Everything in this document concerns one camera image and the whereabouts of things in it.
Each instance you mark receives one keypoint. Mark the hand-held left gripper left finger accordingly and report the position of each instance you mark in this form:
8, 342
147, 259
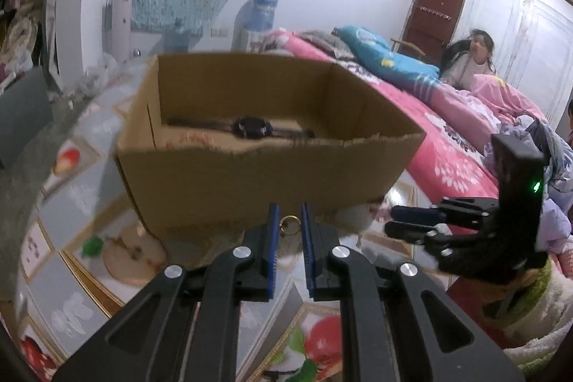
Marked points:
273, 247

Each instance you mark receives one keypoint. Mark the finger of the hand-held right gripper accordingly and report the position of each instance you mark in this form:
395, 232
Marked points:
412, 213
407, 230

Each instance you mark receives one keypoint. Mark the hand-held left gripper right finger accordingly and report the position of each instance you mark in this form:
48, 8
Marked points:
309, 247

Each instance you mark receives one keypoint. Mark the brown cardboard box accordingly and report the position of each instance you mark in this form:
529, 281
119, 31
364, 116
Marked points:
268, 180

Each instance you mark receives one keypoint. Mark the dark blue smartwatch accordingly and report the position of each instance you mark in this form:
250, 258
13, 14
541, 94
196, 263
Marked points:
250, 127

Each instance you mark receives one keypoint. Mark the person's right forearm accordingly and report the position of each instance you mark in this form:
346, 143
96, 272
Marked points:
541, 310

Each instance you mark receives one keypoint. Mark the pile of clothes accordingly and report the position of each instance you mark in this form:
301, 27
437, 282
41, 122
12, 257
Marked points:
559, 185

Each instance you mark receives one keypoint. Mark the pink floral blanket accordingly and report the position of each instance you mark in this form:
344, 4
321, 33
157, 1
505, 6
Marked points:
447, 131

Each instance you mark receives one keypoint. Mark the blue patterned pillow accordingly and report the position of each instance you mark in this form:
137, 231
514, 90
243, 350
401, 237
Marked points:
389, 60

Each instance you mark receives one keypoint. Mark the wooden chair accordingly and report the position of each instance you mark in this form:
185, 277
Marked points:
405, 44

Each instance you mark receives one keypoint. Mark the white wardrobe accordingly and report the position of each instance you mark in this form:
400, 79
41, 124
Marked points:
537, 42

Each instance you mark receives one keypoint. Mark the grey patterned pillow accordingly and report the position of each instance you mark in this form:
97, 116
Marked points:
324, 42

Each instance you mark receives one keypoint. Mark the brown wooden door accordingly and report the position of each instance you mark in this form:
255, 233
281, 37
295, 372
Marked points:
436, 15

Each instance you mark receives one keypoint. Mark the white water dispenser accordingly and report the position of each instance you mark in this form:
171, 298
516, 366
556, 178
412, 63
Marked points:
246, 42

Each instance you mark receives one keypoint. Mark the small blue water jug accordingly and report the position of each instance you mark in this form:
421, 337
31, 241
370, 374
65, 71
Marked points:
177, 37

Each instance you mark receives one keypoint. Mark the clear plastic bag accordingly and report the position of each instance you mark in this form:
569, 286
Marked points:
100, 71

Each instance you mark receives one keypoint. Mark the grey board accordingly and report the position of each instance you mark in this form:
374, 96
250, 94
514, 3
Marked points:
22, 113

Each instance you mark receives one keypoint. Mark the floral cloth bundle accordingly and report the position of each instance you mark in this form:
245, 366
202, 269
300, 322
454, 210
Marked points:
18, 42

